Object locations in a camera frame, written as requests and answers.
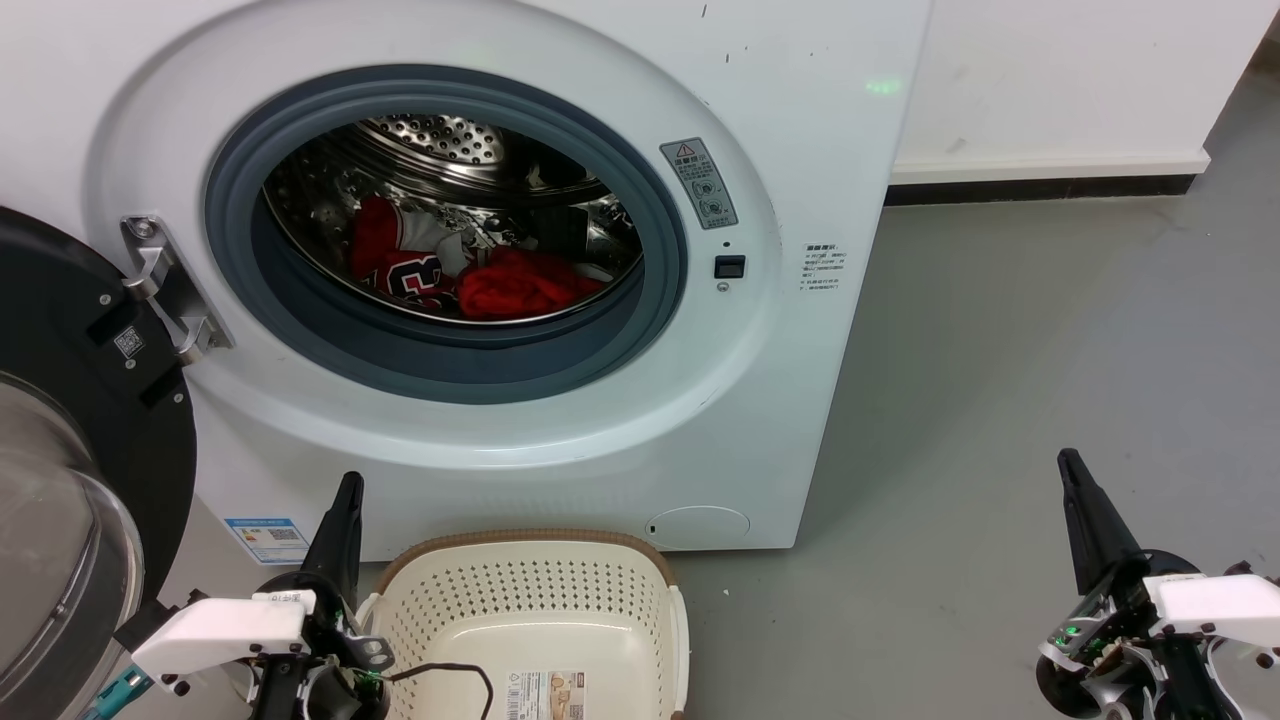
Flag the stainless steel washing machine drum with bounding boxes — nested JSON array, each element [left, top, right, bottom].
[[262, 113, 643, 324]]

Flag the round white filter cover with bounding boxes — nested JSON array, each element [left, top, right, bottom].
[[645, 505, 751, 551]]

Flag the printed product label sticker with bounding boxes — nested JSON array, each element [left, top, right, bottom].
[[505, 670, 587, 720]]

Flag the metal washing machine door hinge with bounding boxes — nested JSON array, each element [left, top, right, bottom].
[[120, 215, 234, 366]]

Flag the red jersey with number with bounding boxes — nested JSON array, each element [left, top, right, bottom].
[[350, 196, 521, 311]]

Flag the small printed text sticker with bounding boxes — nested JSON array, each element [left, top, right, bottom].
[[800, 243, 847, 293]]

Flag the teal cable connector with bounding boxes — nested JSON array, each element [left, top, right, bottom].
[[85, 668, 151, 720]]

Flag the plain red garment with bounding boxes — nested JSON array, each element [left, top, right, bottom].
[[458, 247, 608, 322]]

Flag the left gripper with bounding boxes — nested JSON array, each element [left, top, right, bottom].
[[250, 472, 393, 720]]

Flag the blue energy label sticker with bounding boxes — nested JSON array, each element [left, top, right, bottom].
[[224, 517, 311, 566]]

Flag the cream perforated laundry basket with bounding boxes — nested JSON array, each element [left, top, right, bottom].
[[358, 530, 691, 720]]

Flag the thin black cable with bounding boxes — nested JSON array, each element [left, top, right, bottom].
[[385, 662, 496, 720]]

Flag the washing machine door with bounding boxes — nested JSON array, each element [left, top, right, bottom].
[[0, 205, 199, 720]]

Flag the grey rubber door gasket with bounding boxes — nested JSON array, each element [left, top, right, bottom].
[[205, 65, 689, 406]]

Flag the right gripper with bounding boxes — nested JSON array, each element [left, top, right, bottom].
[[1035, 449, 1236, 720]]

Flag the white front-load washing machine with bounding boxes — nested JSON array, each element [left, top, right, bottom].
[[0, 0, 936, 563]]

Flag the grey warning sticker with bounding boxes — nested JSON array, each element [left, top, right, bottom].
[[659, 137, 739, 231]]

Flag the black wall baseboard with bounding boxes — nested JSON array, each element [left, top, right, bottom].
[[885, 175, 1199, 207]]

